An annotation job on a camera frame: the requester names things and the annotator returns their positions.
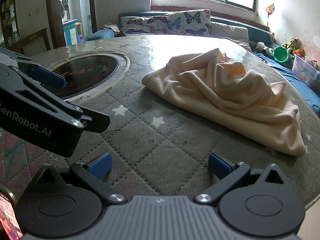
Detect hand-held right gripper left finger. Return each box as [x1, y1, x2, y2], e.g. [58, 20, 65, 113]
[34, 152, 128, 204]

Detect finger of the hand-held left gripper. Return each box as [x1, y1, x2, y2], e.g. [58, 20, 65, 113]
[0, 47, 66, 89]
[0, 63, 111, 134]

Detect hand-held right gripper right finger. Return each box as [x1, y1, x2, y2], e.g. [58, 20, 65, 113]
[194, 152, 292, 204]

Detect cream garment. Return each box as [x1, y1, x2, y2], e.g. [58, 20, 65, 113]
[142, 48, 306, 157]

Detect wooden counter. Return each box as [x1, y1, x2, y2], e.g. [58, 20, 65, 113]
[10, 28, 52, 55]

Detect round black induction cooktop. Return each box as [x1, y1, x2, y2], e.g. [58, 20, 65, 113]
[47, 52, 132, 102]

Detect blue and white cabinet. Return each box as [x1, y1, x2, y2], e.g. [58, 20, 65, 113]
[62, 19, 79, 46]

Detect wooden shelf cabinet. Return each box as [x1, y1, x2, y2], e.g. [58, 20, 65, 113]
[0, 0, 21, 48]

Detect beige cloth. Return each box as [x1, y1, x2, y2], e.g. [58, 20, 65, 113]
[102, 24, 121, 33]

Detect phone with red screen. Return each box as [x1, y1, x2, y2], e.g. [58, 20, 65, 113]
[0, 184, 24, 240]

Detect butterfly print cushion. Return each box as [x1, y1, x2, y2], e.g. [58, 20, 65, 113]
[119, 16, 169, 35]
[165, 9, 212, 37]

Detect blue seat cover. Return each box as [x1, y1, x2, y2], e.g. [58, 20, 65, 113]
[252, 50, 320, 114]

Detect clear plastic storage box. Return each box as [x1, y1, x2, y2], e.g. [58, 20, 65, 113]
[291, 55, 320, 93]

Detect green plastic bucket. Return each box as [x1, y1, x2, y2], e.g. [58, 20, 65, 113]
[273, 46, 290, 63]

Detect beige cushion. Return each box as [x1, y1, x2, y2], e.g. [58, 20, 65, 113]
[210, 21, 253, 53]

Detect colourful pinwheel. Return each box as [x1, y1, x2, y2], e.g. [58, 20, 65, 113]
[264, 4, 275, 30]

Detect wooden door frame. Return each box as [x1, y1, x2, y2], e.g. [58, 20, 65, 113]
[45, 0, 98, 47]

